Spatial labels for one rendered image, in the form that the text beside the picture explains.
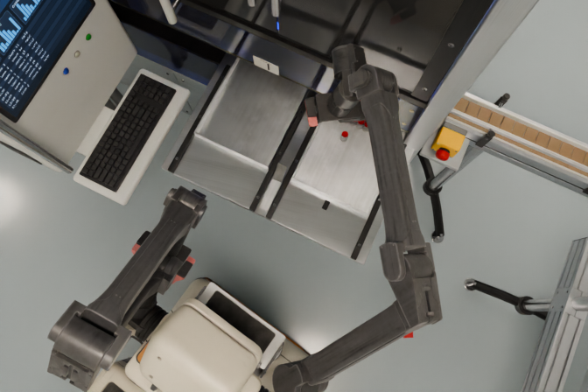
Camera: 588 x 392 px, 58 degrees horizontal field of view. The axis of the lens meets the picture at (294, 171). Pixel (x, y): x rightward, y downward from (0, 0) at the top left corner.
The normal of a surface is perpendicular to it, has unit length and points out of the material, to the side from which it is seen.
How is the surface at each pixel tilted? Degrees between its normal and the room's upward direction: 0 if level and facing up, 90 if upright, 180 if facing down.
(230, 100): 0
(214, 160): 0
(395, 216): 45
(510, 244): 0
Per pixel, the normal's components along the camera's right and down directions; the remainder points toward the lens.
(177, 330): 0.40, -0.72
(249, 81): 0.00, -0.25
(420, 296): 0.67, -0.23
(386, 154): -0.70, -0.11
